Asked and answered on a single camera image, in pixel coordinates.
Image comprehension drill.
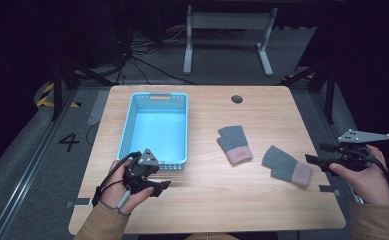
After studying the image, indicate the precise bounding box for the person's right hand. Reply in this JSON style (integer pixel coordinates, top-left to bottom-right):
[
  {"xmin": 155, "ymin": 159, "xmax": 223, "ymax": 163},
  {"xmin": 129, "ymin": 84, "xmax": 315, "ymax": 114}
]
[{"xmin": 328, "ymin": 144, "xmax": 389, "ymax": 206}]

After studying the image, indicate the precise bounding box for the black metal stand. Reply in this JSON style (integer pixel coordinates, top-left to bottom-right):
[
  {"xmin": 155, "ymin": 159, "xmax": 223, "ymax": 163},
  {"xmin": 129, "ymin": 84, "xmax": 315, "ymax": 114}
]
[
  {"xmin": 281, "ymin": 61, "xmax": 337, "ymax": 125},
  {"xmin": 49, "ymin": 59, "xmax": 117, "ymax": 122}
]

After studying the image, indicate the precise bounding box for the thin black floor cable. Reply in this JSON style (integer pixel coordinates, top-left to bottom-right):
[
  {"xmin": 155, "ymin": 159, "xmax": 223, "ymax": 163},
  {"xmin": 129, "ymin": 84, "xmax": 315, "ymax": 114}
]
[{"xmin": 84, "ymin": 121, "xmax": 102, "ymax": 147}]

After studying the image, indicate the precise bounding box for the white metal table frame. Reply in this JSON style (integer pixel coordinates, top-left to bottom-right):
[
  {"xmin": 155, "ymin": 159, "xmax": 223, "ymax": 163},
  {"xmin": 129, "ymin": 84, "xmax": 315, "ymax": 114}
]
[{"xmin": 182, "ymin": 4, "xmax": 279, "ymax": 77}]

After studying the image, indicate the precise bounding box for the grey and pink knit glove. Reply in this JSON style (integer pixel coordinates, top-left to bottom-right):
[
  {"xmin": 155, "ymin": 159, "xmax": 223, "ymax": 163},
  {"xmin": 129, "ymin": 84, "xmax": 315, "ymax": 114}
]
[
  {"xmin": 261, "ymin": 145, "xmax": 314, "ymax": 188},
  {"xmin": 216, "ymin": 125, "xmax": 254, "ymax": 166}
]

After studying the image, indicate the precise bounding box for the grey wrist strap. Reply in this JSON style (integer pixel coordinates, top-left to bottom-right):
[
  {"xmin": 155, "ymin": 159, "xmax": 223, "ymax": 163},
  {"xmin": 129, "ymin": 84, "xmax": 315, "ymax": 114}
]
[{"xmin": 115, "ymin": 189, "xmax": 132, "ymax": 210}]

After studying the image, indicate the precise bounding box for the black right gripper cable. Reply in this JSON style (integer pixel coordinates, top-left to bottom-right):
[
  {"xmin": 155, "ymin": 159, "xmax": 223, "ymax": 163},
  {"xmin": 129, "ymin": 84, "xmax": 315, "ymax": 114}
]
[{"xmin": 364, "ymin": 145, "xmax": 389, "ymax": 177}]

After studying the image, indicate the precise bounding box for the bundle of black floor cables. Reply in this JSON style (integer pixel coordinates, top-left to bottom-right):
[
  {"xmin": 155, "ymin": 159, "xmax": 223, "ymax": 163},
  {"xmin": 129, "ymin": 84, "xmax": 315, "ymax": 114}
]
[{"xmin": 114, "ymin": 28, "xmax": 197, "ymax": 86}]

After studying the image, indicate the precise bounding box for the person's left hand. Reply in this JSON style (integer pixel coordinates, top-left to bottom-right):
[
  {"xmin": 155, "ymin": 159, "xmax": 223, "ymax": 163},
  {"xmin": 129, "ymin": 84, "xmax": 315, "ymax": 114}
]
[{"xmin": 99, "ymin": 158, "xmax": 155, "ymax": 216}]

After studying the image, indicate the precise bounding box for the grey tape piece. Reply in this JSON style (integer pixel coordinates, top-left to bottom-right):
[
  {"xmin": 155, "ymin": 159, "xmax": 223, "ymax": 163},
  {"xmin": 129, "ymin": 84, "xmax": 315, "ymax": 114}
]
[
  {"xmin": 318, "ymin": 184, "xmax": 342, "ymax": 197},
  {"xmin": 64, "ymin": 197, "xmax": 93, "ymax": 210}
]

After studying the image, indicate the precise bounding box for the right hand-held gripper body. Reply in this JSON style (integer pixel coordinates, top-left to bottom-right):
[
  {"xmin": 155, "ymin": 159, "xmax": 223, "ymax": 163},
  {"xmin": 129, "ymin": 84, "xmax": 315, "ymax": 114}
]
[{"xmin": 328, "ymin": 128, "xmax": 389, "ymax": 173}]

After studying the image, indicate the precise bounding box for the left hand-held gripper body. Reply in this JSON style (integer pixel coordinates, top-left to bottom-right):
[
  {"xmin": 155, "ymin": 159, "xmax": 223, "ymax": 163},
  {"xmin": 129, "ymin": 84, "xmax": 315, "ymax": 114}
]
[{"xmin": 123, "ymin": 147, "xmax": 161, "ymax": 196}]

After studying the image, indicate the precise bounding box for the light blue plastic basket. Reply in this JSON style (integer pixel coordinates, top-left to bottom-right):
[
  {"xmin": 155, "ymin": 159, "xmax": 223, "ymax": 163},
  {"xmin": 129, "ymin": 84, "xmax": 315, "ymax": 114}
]
[{"xmin": 116, "ymin": 91, "xmax": 189, "ymax": 172}]

